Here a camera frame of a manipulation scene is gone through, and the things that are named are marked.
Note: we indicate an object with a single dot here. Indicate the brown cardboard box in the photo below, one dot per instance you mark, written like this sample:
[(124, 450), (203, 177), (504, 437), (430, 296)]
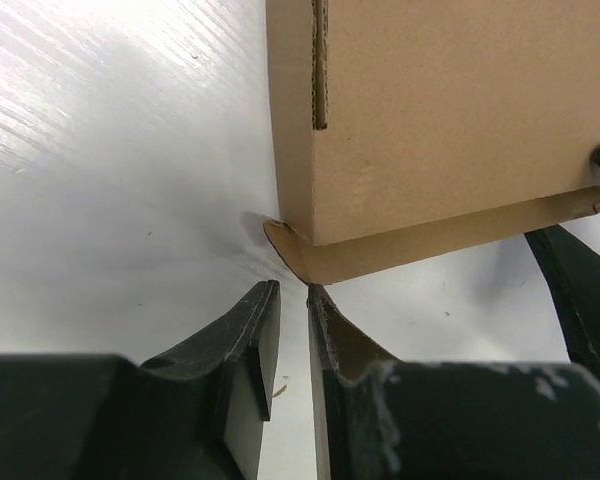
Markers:
[(404, 130)]

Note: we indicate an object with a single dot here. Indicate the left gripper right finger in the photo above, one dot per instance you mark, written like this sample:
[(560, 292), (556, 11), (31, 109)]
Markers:
[(378, 417)]

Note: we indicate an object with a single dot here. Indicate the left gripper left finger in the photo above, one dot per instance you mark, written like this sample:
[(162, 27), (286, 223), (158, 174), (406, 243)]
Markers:
[(195, 411)]

